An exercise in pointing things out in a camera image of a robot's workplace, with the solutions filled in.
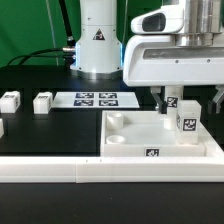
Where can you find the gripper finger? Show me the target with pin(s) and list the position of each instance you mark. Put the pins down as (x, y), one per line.
(159, 97)
(214, 105)

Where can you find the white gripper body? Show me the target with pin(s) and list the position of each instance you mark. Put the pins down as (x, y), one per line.
(176, 45)

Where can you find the white square table top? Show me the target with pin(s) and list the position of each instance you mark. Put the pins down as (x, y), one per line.
(142, 134)

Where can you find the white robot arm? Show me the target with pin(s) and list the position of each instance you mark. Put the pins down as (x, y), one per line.
(98, 53)

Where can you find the white L-shaped obstacle fence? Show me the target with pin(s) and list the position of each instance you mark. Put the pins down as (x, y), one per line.
(209, 168)

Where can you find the white block at left edge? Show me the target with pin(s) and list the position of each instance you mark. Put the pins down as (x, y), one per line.
(1, 128)

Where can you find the white marker base plate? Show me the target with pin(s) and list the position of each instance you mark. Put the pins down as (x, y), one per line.
(95, 100)

